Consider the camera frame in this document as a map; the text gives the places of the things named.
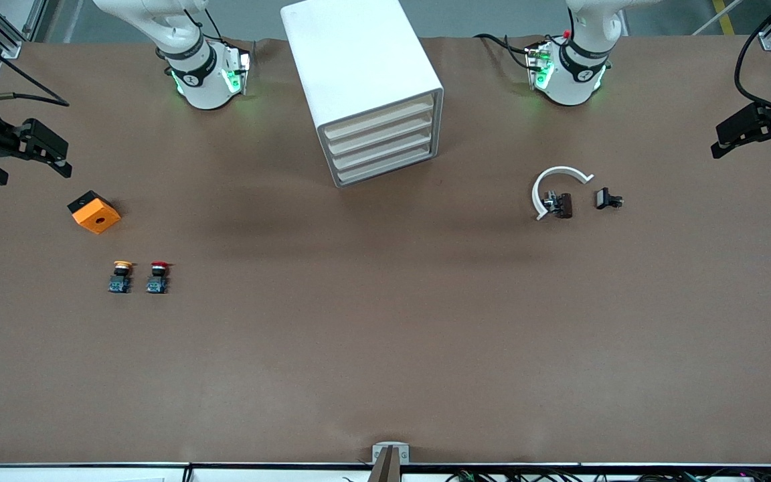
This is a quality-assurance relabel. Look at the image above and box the cream plastic drawer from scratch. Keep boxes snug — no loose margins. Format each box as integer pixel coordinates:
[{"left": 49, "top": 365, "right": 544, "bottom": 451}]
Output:
[
  {"left": 335, "top": 143, "right": 438, "bottom": 185},
  {"left": 327, "top": 110, "right": 437, "bottom": 156},
  {"left": 331, "top": 127, "right": 438, "bottom": 171},
  {"left": 322, "top": 94, "right": 436, "bottom": 141}
]

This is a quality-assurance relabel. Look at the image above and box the white drawer cabinet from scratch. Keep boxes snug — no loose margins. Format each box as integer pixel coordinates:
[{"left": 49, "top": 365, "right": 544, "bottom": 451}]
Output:
[{"left": 280, "top": 0, "right": 444, "bottom": 189}]

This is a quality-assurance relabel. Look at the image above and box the brown paper table cover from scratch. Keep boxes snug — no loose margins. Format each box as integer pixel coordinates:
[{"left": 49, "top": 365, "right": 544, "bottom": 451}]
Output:
[{"left": 0, "top": 35, "right": 771, "bottom": 466}]

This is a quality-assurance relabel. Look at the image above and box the orange black button enclosure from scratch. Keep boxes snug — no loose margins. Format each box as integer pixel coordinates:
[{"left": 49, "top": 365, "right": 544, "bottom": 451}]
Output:
[{"left": 68, "top": 191, "right": 122, "bottom": 235}]

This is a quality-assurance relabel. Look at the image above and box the yellow push button switch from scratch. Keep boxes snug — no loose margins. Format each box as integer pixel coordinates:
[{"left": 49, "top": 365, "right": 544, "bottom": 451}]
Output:
[{"left": 108, "top": 260, "right": 135, "bottom": 295}]

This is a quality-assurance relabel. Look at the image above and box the red push button switch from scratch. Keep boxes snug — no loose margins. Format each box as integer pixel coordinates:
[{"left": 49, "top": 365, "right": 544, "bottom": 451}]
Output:
[{"left": 145, "top": 261, "right": 172, "bottom": 295}]

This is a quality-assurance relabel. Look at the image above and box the white half-ring clamp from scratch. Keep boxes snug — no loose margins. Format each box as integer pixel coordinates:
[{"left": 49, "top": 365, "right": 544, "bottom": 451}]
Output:
[{"left": 531, "top": 166, "right": 594, "bottom": 222}]

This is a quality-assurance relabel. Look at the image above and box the black arm base cable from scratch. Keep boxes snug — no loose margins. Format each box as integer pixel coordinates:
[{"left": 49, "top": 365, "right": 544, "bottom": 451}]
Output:
[
  {"left": 474, "top": 32, "right": 541, "bottom": 72},
  {"left": 183, "top": 8, "right": 227, "bottom": 44}
]

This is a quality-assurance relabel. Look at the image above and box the white table edge rail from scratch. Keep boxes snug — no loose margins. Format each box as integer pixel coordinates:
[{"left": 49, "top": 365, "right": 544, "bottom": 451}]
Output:
[{"left": 0, "top": 462, "right": 771, "bottom": 482}]

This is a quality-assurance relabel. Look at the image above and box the black cable bundle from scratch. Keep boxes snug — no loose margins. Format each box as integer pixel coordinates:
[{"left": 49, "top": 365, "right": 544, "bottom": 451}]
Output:
[{"left": 444, "top": 469, "right": 771, "bottom": 482}]

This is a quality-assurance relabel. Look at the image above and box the grey metal bracket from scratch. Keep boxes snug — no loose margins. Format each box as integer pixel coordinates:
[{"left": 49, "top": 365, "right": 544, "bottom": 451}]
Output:
[{"left": 371, "top": 442, "right": 410, "bottom": 465}]

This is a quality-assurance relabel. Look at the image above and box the brown camera post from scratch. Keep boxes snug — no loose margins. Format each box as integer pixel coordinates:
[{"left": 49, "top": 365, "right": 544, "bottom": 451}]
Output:
[{"left": 367, "top": 445, "right": 404, "bottom": 482}]

